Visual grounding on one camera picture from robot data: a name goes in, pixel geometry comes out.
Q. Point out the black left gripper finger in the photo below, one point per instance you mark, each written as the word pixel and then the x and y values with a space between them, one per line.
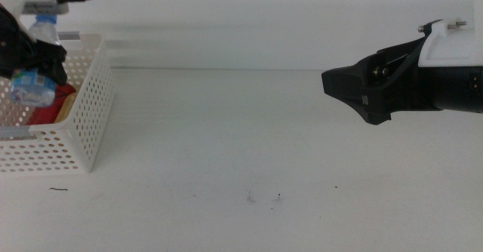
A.
pixel 53 61

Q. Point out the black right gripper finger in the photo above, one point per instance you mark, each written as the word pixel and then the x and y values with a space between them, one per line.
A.
pixel 343 82

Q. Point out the clear water bottle blue cap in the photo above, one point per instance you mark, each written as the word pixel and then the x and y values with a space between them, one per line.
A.
pixel 32 90

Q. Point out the red soda can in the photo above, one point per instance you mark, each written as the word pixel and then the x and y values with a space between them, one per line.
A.
pixel 45 114

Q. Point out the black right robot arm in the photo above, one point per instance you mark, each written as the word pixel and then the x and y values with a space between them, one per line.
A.
pixel 460 90

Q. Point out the white perforated plastic basket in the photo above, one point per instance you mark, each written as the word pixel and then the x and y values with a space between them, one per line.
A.
pixel 88 120

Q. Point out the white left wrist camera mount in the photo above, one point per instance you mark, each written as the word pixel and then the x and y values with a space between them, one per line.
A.
pixel 34 3

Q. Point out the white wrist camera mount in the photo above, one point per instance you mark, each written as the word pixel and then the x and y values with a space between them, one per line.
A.
pixel 453 48
pixel 34 3

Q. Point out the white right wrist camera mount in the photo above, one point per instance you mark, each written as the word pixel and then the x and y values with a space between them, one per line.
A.
pixel 453 48

